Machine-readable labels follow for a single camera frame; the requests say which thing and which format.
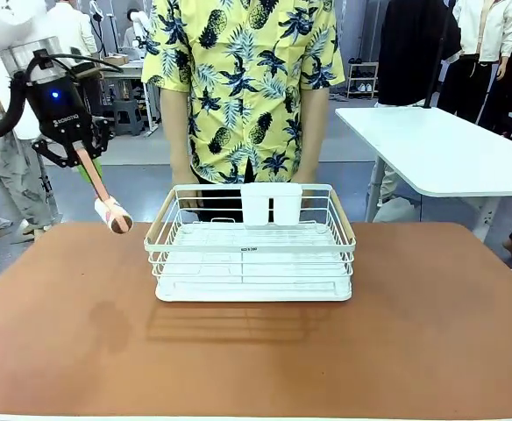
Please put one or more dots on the person's left hand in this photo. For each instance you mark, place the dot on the person's left hand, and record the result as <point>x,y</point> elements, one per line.
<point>309,193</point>

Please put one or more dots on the bystander in white shirt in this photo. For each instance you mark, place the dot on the bystander in white shirt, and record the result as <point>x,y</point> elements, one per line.
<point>74,30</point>

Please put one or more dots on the white side table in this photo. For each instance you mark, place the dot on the white side table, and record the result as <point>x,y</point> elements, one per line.
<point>435,149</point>

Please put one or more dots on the cardboard box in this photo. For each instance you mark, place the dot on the cardboard box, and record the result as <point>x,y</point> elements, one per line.
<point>116,59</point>

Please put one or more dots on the bystander in white jacket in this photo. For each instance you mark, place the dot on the bystander in white jacket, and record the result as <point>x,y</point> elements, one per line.
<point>488,30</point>

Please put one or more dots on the person's right hand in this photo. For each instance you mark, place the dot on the person's right hand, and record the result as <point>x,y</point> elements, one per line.
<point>191,204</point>

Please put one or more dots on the grey step stool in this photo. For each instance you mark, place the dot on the grey step stool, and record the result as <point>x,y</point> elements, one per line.
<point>128,117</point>

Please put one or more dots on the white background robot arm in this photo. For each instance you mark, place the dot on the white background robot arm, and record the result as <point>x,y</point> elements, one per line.
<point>138,30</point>

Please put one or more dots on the person's right forearm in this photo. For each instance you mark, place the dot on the person's right forearm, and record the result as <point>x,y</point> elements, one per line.
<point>175,140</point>

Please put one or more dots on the shoe rack with shoes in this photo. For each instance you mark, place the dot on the shoe rack with shoes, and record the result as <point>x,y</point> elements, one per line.
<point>363,81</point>

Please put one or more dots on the person in yellow pineapple shirt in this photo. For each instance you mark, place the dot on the person in yellow pineapple shirt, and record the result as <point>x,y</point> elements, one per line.
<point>247,87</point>

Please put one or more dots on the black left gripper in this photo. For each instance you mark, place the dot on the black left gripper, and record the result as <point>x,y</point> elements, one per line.
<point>61,109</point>

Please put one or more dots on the person's left forearm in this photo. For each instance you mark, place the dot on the person's left forearm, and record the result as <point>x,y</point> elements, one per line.
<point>314,131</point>

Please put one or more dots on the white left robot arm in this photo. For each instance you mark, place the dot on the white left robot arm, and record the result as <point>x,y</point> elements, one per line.
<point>2,17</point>

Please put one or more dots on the bystander in grey trousers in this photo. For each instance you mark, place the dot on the bystander in grey trousers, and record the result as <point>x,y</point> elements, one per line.
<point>10,184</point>

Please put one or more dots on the white plastic cutlery holder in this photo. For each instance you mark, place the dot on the white plastic cutlery holder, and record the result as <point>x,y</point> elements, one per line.
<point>256,206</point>

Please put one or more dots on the black stand pole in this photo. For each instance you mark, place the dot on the black stand pole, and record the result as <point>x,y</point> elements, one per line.
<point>435,74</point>

